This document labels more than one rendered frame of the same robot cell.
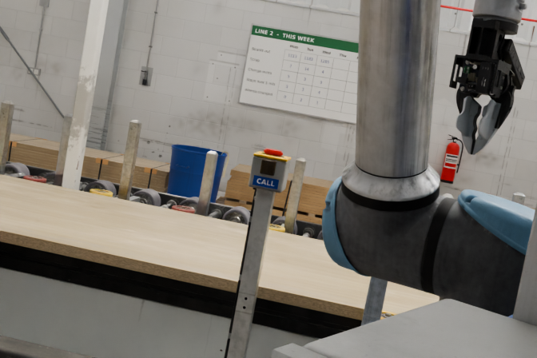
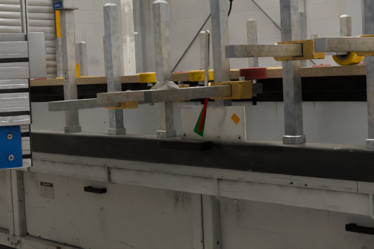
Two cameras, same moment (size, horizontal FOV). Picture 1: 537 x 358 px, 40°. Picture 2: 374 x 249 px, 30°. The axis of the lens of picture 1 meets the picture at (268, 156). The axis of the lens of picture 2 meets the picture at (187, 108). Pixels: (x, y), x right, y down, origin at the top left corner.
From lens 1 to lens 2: 1.98 m
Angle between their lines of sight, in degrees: 38
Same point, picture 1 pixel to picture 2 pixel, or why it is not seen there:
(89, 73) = (124, 0)
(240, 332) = (66, 93)
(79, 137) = (126, 41)
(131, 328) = not seen: hidden behind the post
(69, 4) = not seen: outside the picture
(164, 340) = (83, 123)
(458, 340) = not seen: outside the picture
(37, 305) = (39, 118)
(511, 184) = not seen: outside the picture
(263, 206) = (62, 19)
